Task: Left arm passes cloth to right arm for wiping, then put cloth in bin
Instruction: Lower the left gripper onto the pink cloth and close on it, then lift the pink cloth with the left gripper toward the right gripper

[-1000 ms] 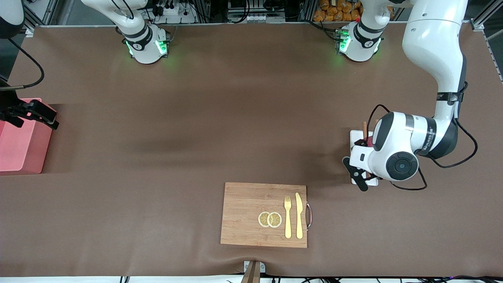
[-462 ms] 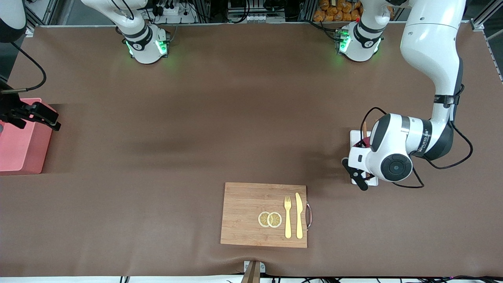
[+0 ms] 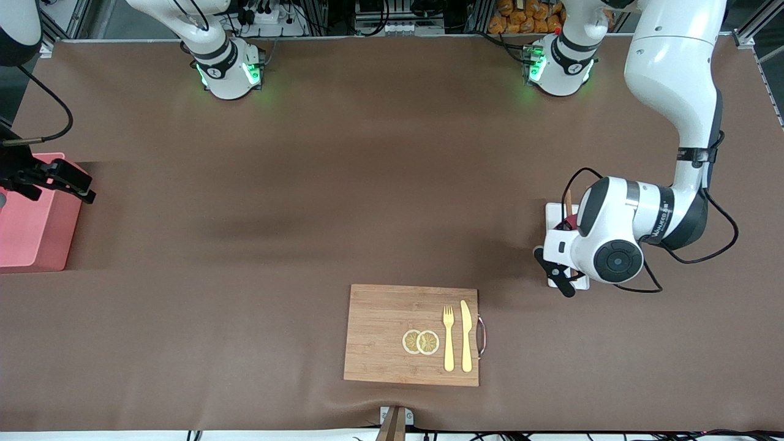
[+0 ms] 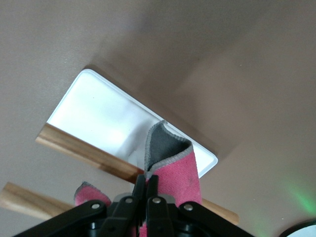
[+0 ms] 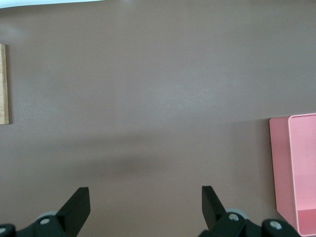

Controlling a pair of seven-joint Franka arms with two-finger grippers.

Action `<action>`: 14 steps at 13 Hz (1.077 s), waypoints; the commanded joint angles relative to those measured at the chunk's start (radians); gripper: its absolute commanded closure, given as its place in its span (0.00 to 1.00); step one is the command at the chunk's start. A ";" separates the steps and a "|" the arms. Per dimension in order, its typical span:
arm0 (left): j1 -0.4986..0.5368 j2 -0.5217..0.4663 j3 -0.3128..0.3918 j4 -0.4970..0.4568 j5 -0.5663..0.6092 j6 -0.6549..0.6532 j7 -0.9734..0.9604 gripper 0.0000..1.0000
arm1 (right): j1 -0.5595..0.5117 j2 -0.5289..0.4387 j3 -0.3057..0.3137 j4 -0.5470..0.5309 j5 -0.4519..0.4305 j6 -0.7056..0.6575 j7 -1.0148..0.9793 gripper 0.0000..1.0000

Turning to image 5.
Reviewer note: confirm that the pink plastic box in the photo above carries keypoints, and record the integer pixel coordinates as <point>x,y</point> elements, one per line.
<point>303,160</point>

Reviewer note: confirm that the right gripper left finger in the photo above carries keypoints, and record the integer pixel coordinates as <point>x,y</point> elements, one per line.
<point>74,212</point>

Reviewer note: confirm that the wooden cutting board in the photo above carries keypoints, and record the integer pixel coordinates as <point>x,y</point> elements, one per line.
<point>3,86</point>

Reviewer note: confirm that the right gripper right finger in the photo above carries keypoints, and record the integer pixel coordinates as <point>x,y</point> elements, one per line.
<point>212,212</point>

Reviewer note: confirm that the brown table mat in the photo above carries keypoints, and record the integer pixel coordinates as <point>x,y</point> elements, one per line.
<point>148,86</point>

